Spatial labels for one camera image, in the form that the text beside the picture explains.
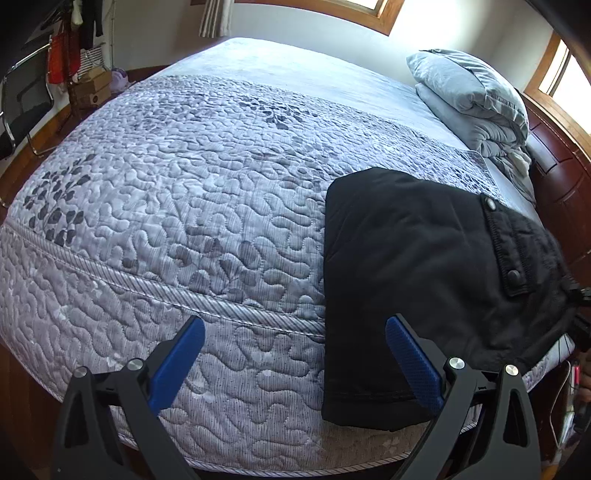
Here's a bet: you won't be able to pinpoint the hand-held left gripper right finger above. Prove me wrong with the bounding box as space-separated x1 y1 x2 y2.
385 314 542 480

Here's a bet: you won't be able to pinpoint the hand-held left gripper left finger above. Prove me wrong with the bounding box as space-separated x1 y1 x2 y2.
51 315 206 480

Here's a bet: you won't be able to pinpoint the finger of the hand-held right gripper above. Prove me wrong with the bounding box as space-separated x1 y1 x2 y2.
567 277 591 352

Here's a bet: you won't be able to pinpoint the black jacket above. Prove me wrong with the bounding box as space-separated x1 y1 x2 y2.
321 166 580 432

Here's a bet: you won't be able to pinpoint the dark wooden headboard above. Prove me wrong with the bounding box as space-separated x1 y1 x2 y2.
524 90 591 278

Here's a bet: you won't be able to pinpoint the grey quilted bed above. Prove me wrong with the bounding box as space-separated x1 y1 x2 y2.
0 74 561 472

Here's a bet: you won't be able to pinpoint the grey crumpled garment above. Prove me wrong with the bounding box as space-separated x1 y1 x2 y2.
485 152 539 206

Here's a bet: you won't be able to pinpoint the white cloth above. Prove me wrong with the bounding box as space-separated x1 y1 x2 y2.
505 150 533 179

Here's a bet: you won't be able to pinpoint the folded grey-blue duvet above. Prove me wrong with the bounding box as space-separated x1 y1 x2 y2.
406 48 531 158

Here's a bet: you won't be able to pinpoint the narrow wooden-framed window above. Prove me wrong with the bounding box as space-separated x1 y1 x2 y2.
538 32 591 100

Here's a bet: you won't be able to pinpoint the brown cardboard box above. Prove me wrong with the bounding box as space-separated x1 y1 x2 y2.
74 69 114 110

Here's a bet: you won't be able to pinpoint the black metal-framed chair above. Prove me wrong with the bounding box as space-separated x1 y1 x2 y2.
0 44 54 160

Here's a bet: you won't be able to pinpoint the light blue bed sheet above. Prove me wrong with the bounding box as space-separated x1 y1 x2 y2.
161 37 539 208

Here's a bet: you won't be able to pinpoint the red hanging clothes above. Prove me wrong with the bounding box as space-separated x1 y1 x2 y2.
47 32 77 85

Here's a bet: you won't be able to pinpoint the white patterned curtain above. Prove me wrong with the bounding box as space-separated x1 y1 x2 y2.
199 0 239 39

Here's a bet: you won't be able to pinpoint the black hanging clothing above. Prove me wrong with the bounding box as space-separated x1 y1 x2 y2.
69 0 108 49

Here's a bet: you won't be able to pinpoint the wide wooden-framed window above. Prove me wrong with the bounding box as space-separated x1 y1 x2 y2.
235 0 405 36

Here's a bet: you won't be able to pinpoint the black cable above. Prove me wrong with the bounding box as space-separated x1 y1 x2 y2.
556 335 576 365

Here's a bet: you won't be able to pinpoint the white cable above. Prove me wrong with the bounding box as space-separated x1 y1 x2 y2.
551 360 576 446

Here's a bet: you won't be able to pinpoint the white wire drying rack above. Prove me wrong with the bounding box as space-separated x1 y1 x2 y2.
78 44 108 73

